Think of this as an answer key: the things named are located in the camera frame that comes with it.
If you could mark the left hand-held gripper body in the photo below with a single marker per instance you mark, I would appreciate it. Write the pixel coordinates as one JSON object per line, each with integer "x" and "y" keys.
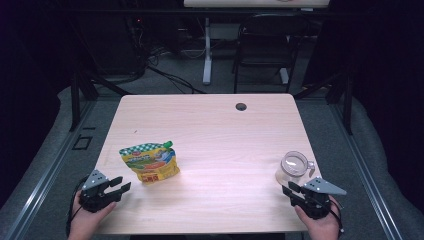
{"x": 95, "y": 195}

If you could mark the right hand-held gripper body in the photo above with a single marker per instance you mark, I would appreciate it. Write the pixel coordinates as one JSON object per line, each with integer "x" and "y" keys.
{"x": 316, "y": 200}

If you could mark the clear plastic jar with lid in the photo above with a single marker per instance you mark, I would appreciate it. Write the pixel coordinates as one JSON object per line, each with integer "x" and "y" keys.
{"x": 293, "y": 165}

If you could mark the yellow seasoning pouch green spout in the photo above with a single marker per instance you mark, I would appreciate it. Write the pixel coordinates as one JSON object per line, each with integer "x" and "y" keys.
{"x": 151, "y": 163}

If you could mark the person's left hand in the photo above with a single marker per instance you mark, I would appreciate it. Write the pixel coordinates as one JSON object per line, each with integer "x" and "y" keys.
{"x": 85, "y": 223}

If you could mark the person's right hand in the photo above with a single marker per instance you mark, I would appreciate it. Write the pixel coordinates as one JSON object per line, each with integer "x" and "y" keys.
{"x": 321, "y": 230}

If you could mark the black metal stand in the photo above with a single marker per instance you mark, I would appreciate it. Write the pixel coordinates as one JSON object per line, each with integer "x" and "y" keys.
{"x": 75, "y": 100}
{"x": 348, "y": 106}

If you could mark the black equipment cabinet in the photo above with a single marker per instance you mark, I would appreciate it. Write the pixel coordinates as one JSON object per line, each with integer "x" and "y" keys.
{"x": 116, "y": 43}

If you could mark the black chair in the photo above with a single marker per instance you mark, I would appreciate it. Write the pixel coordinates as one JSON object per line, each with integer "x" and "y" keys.
{"x": 266, "y": 43}

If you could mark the white desk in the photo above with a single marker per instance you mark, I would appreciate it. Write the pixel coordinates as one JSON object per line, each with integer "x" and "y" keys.
{"x": 207, "y": 50}

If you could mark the aluminium floor rail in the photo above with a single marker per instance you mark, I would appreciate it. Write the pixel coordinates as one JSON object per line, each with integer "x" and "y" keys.
{"x": 366, "y": 173}
{"x": 43, "y": 180}

